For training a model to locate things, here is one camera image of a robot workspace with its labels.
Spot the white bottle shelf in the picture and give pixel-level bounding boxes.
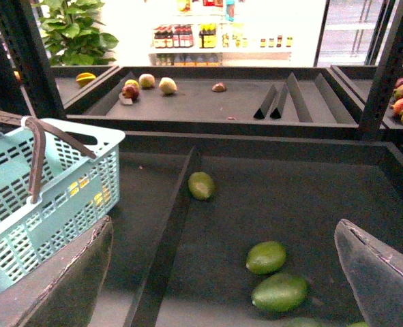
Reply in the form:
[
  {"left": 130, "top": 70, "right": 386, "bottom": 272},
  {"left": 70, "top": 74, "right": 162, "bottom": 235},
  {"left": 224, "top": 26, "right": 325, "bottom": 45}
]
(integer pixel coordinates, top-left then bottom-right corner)
[{"left": 148, "top": 20, "right": 295, "bottom": 66}]

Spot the pale green fruit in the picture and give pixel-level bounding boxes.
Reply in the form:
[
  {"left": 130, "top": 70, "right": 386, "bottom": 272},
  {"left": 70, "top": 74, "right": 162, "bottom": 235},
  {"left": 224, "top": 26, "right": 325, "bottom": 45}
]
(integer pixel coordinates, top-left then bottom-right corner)
[{"left": 138, "top": 74, "right": 155, "bottom": 89}]

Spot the black rear display tray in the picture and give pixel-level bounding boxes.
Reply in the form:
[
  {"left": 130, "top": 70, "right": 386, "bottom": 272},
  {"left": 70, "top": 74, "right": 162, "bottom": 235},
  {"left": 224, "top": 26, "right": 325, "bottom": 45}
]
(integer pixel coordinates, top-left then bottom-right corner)
[{"left": 66, "top": 67, "right": 361, "bottom": 139}]

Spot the brown halved fruit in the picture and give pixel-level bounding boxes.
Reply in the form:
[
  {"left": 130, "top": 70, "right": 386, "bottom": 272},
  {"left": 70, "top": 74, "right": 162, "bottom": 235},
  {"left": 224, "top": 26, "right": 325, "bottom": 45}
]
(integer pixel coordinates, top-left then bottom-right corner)
[{"left": 211, "top": 82, "right": 227, "bottom": 93}]

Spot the black display tray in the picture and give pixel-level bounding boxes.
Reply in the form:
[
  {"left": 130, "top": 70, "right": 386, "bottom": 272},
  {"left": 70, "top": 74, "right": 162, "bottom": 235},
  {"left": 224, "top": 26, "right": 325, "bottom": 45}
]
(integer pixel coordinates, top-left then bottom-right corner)
[
  {"left": 91, "top": 132, "right": 403, "bottom": 326},
  {"left": 66, "top": 67, "right": 361, "bottom": 139}
]

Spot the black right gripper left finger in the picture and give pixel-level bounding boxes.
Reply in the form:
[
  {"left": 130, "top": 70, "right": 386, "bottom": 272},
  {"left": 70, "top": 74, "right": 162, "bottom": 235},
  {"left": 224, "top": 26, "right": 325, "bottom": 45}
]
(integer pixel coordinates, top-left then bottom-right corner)
[{"left": 0, "top": 216, "right": 113, "bottom": 326}]

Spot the light blue plastic basket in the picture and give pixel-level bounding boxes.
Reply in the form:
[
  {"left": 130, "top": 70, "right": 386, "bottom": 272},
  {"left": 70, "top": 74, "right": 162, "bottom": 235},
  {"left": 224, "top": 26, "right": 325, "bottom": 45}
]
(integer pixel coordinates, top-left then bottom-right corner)
[{"left": 0, "top": 119, "right": 125, "bottom": 293}]

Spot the black shelf post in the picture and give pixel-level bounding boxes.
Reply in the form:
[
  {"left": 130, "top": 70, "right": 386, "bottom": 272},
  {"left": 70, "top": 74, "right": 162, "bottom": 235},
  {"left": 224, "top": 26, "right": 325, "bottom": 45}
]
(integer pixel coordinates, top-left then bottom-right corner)
[{"left": 357, "top": 1, "right": 403, "bottom": 141}]

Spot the white zip tie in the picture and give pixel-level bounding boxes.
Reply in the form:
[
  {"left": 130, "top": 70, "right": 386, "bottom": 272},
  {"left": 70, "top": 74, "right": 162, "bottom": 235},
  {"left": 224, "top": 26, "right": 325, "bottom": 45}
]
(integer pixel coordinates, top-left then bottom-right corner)
[{"left": 20, "top": 116, "right": 30, "bottom": 128}]

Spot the pale yellow fruit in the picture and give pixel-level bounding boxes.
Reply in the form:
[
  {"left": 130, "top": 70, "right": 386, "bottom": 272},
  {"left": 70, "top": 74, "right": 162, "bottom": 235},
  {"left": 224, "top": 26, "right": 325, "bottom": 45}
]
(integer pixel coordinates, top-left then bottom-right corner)
[{"left": 159, "top": 77, "right": 177, "bottom": 95}]

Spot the black triangular divider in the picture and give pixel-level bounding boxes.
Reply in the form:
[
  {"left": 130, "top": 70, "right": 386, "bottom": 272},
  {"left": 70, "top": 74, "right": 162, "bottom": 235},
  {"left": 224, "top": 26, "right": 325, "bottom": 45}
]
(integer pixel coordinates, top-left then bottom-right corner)
[
  {"left": 253, "top": 84, "right": 278, "bottom": 120},
  {"left": 270, "top": 82, "right": 288, "bottom": 119}
]

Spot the yellow starfruit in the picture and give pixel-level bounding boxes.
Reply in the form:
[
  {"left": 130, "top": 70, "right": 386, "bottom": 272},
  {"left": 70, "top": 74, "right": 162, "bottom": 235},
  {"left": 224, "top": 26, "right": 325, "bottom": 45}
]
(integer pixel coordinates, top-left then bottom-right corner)
[{"left": 76, "top": 72, "right": 96, "bottom": 88}]

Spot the brown basket handle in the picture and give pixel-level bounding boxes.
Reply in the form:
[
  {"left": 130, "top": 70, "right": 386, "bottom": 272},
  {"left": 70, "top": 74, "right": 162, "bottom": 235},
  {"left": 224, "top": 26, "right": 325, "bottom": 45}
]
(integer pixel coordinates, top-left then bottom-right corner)
[{"left": 0, "top": 110, "right": 96, "bottom": 204}]

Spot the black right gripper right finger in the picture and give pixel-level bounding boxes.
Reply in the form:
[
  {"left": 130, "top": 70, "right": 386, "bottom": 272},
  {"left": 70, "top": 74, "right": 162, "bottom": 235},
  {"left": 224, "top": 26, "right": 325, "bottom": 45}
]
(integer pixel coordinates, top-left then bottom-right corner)
[{"left": 334, "top": 219, "right": 403, "bottom": 326}]

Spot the green potted plant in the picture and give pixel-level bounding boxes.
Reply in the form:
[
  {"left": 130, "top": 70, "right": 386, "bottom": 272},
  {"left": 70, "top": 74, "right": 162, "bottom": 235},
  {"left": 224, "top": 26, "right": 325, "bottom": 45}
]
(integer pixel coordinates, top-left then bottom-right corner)
[{"left": 35, "top": 0, "right": 119, "bottom": 66}]

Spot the red green mango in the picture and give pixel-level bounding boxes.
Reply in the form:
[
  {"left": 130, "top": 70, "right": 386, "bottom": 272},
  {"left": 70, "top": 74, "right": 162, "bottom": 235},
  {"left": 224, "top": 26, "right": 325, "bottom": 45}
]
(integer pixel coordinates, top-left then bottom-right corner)
[{"left": 391, "top": 98, "right": 403, "bottom": 117}]

